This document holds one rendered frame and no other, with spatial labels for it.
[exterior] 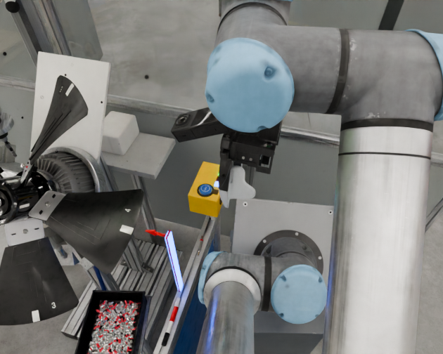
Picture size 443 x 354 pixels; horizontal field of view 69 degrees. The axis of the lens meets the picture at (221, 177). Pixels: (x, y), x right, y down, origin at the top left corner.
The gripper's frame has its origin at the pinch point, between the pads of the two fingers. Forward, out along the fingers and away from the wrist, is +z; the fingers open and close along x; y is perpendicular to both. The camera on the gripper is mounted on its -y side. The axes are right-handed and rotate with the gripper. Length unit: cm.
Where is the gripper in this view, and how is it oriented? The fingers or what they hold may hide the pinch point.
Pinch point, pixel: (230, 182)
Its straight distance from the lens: 59.9
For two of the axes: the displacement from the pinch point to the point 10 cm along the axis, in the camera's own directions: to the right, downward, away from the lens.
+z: -0.1, 6.5, 7.6
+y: 9.6, 2.2, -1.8
